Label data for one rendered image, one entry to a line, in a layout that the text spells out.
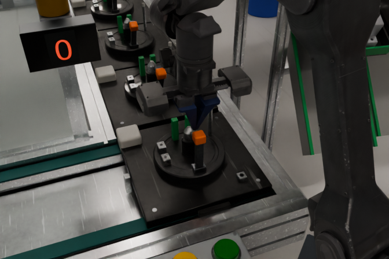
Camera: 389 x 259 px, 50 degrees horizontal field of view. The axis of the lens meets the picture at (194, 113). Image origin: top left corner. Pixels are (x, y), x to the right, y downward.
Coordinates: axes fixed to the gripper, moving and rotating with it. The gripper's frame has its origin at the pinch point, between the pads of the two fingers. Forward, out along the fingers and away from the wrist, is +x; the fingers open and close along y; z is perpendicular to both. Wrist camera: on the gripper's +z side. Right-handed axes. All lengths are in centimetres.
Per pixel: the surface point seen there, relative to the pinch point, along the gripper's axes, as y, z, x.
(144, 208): 11.6, -6.2, 13.5
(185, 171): 2.5, -2.0, 11.6
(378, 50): -30.6, -6.4, -9.7
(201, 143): 0.0, -3.2, 4.3
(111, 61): 6.8, 45.5, 13.5
